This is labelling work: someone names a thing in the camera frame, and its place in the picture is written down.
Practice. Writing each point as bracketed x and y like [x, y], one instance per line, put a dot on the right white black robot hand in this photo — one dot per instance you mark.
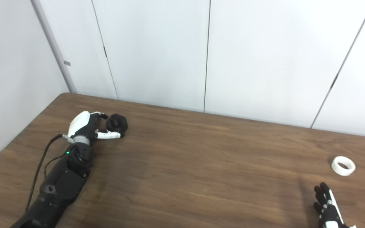
[328, 212]

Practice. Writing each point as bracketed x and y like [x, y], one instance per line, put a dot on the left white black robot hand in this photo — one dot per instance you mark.
[80, 123]

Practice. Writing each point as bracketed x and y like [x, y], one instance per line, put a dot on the round black plastic part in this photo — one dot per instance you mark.
[119, 123]

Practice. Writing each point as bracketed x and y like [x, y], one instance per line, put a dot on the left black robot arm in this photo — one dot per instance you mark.
[62, 180]

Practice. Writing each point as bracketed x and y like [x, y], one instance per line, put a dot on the small grey wall tag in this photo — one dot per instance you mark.
[67, 63]

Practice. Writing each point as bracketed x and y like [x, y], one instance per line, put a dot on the grey wall corner strip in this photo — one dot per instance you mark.
[54, 47]

